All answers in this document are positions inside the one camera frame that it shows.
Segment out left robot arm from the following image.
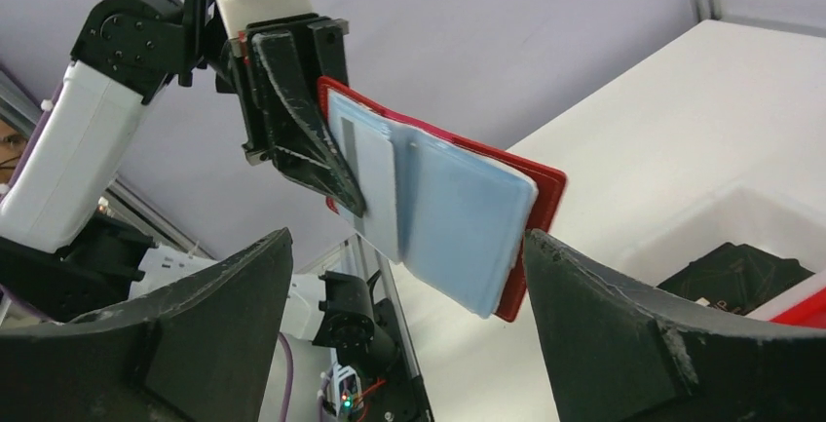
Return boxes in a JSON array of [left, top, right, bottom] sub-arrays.
[[1, 0, 365, 322]]

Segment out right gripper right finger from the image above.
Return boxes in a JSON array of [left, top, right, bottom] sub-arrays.
[[523, 230, 825, 421]]

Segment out red plastic bin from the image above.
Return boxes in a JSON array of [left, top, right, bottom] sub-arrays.
[[770, 301, 825, 329]]

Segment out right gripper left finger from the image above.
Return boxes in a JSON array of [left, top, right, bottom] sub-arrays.
[[1, 228, 293, 421]]

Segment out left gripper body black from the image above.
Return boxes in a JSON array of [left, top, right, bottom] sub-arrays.
[[215, 14, 348, 165]]

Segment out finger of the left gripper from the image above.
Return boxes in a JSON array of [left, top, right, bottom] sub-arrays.
[[249, 31, 366, 215]]

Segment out red leather card holder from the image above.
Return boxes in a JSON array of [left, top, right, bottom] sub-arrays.
[[318, 77, 567, 322]]

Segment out white plastic bin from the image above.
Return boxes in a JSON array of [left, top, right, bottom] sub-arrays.
[[614, 185, 825, 322]]

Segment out black cards in white bin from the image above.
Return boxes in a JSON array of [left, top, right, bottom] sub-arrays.
[[658, 242, 814, 316]]

